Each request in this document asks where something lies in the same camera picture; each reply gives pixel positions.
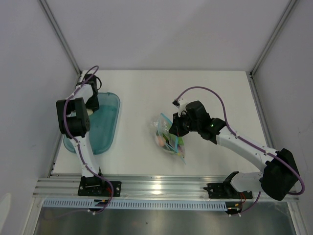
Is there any left aluminium frame post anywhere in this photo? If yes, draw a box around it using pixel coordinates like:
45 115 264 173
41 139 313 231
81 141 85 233
38 0 82 75

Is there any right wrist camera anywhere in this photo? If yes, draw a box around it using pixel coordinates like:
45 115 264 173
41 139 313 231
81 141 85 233
172 98 189 117

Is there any clear zip top bag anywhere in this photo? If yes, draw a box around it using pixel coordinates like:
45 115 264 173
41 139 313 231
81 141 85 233
149 113 186 164

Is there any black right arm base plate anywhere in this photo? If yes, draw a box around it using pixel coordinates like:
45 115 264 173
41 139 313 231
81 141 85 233
203 183 253 199

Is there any green cucumber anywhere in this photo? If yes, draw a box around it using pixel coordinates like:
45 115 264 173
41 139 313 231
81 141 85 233
165 133 184 151

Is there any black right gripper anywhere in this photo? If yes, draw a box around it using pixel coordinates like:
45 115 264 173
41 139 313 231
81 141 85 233
169 111 201 138

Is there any white slotted cable duct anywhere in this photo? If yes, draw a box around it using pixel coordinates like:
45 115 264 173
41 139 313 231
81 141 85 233
43 198 227 212

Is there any aluminium frame post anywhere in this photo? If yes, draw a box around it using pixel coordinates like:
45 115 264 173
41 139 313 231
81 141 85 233
249 0 300 79
38 0 82 75

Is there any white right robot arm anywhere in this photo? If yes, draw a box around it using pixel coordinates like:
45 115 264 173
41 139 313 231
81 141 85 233
169 98 300 201

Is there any teal plastic tray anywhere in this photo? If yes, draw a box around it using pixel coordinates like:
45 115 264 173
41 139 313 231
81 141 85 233
63 91 121 155

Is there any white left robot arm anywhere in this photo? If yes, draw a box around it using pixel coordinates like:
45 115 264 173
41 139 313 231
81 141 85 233
56 73 100 178

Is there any aluminium table edge rail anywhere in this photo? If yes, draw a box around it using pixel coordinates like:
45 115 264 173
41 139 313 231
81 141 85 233
33 174 300 203

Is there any right aluminium frame post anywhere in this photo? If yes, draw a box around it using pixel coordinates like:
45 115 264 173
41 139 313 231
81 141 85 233
249 0 300 79

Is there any white garlic bulb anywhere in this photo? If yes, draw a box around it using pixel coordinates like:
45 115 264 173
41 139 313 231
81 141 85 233
87 109 93 116

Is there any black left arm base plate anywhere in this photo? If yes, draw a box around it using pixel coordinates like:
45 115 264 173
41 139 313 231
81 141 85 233
78 181 122 197

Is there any pink egg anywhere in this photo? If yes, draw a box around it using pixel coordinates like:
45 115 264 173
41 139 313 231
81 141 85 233
157 136 166 146

